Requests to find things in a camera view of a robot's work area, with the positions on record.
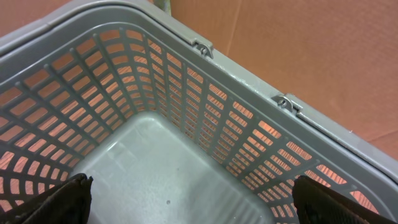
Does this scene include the grey plastic basket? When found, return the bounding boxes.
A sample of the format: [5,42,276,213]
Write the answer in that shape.
[1,1,397,223]

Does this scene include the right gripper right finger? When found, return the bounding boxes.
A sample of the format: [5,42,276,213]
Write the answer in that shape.
[292,175,396,224]

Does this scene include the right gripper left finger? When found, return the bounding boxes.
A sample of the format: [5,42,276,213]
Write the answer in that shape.
[1,173,93,224]

